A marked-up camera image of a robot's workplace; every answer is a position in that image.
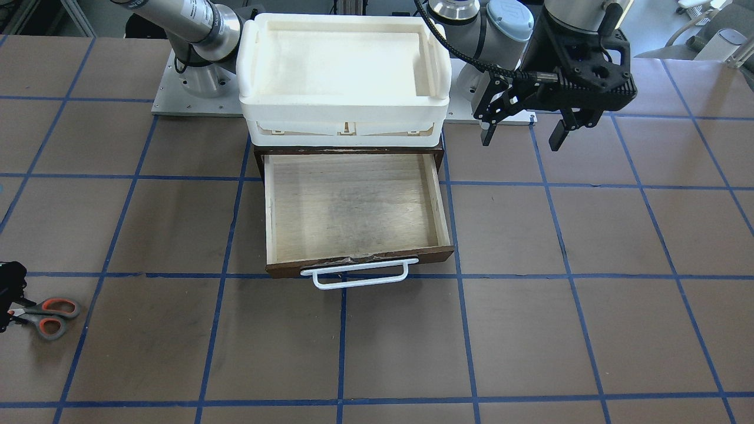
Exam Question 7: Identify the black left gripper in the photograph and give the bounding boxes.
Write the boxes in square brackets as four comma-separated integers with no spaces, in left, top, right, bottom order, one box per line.
[471,25,638,152]

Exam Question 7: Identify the white foam box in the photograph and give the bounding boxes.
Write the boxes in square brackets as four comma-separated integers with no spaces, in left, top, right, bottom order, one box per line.
[236,13,452,148]

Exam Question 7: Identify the white drawer handle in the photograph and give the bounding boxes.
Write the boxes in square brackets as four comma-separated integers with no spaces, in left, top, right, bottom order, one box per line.
[300,257,419,290]

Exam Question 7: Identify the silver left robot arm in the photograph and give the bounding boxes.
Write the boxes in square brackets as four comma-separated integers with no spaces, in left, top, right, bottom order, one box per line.
[415,1,638,152]

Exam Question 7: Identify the grey orange scissors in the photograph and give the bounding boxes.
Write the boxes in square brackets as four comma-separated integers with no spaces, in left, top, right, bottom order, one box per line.
[8,297,81,341]

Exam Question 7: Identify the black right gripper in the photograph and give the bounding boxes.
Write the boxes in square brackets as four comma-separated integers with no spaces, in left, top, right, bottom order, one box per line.
[1,262,29,333]

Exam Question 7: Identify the open wooden drawer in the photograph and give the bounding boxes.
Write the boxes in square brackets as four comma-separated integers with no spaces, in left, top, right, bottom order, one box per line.
[262,153,454,277]

